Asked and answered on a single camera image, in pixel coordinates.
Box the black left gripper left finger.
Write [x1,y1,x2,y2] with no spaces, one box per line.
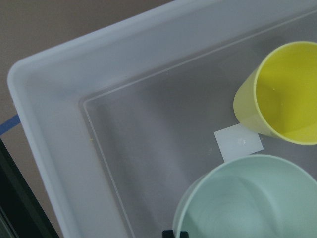
[162,230,173,238]

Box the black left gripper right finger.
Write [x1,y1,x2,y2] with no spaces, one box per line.
[180,231,189,238]

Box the mint green bowl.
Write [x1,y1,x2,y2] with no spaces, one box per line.
[172,154,317,238]

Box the yellow plastic cup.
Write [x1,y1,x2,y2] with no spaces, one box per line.
[233,41,317,145]

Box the white label in box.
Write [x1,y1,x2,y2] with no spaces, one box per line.
[214,124,264,163]

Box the translucent white storage box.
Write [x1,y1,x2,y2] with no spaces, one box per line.
[7,0,317,238]

